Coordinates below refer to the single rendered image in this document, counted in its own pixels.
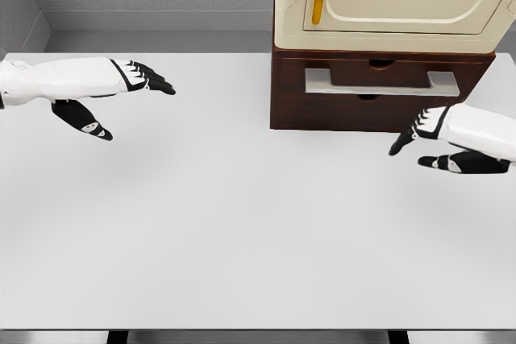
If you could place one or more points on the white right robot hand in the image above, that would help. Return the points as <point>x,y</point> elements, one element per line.
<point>479,128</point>

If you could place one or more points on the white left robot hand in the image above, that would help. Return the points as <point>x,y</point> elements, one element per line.
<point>80,78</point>

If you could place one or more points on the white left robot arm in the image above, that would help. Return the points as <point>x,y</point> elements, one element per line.
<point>20,82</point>

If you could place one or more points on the brown wooden drawer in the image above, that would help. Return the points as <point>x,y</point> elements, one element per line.
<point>346,66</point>
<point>322,108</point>

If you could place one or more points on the dark brown wooden drawer cabinet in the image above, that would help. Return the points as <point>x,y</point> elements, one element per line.
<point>290,110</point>

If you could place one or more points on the grey flat bracket-shaped switch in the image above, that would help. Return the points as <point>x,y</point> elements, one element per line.
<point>383,90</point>

